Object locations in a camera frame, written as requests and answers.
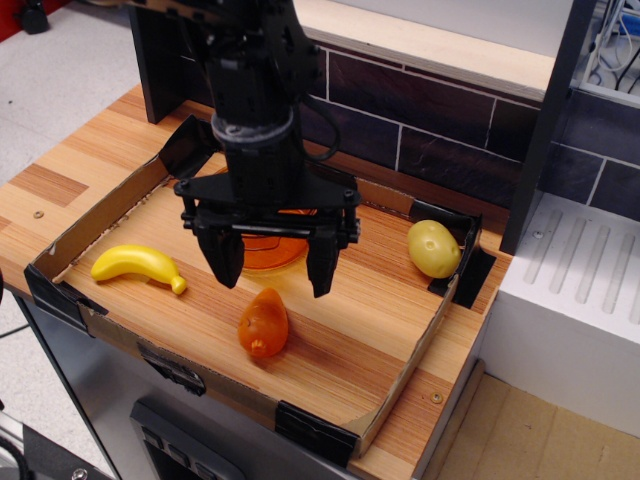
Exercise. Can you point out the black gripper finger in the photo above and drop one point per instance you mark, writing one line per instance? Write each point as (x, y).
(322, 258)
(224, 253)

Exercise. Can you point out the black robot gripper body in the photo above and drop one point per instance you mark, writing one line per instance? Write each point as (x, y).
(236, 181)

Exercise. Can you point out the orange toy carrot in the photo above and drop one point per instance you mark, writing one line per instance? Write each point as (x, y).
(264, 327)

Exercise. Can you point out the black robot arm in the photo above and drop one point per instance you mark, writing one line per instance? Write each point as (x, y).
(257, 61)

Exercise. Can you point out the orange transparent plastic pot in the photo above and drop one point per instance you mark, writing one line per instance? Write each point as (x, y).
(265, 253)

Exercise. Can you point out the cardboard fence with black tape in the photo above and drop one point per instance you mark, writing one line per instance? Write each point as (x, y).
(349, 354)

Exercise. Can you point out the yellow toy banana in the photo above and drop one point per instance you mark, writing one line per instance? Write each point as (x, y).
(138, 260)

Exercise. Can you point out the yellow-green toy potato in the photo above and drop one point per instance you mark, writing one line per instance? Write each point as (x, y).
(433, 249)

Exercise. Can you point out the grey toy oven front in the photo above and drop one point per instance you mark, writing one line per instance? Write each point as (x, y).
(175, 454)

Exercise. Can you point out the white toy sink drainboard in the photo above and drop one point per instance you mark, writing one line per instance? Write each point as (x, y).
(565, 323)

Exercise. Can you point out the black object top left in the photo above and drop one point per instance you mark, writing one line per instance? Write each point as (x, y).
(32, 17)

